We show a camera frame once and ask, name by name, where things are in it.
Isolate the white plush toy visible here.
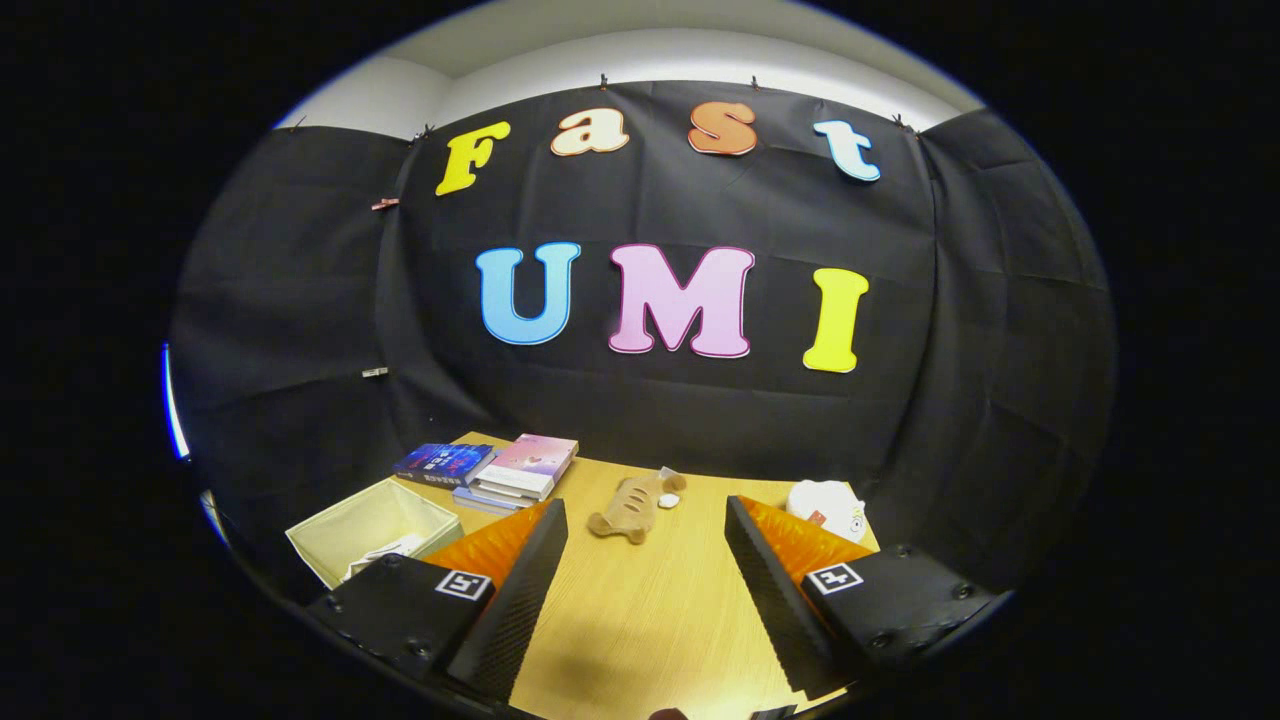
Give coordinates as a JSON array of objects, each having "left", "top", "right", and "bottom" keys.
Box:
[{"left": 786, "top": 480, "right": 867, "bottom": 544}]

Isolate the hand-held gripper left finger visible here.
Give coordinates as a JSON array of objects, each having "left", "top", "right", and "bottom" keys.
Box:
[{"left": 303, "top": 497, "right": 570, "bottom": 703}]

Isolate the cream fabric storage box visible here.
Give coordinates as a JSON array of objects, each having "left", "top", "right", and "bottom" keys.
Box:
[{"left": 285, "top": 478, "right": 464, "bottom": 591}]

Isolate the black backdrop cloth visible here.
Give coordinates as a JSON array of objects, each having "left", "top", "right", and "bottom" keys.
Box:
[{"left": 168, "top": 78, "right": 1118, "bottom": 601}]

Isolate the thin grey book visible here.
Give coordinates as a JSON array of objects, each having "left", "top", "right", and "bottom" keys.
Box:
[{"left": 470, "top": 478, "right": 557, "bottom": 503}]

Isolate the white canvas shoe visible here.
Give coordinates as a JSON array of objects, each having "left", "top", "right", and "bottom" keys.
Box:
[{"left": 345, "top": 535, "right": 428, "bottom": 581}]

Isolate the pink cover book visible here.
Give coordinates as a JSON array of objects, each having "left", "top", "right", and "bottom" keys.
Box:
[{"left": 487, "top": 433, "right": 580, "bottom": 491}]

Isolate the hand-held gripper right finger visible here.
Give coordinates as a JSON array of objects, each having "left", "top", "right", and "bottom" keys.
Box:
[{"left": 723, "top": 494, "right": 1013, "bottom": 701}]

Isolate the brown bread plush toy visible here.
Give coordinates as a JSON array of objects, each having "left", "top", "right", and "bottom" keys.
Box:
[{"left": 586, "top": 467, "right": 688, "bottom": 545}]

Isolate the dark blue book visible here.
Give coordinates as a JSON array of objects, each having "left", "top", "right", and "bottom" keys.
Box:
[{"left": 393, "top": 443, "right": 494, "bottom": 488}]

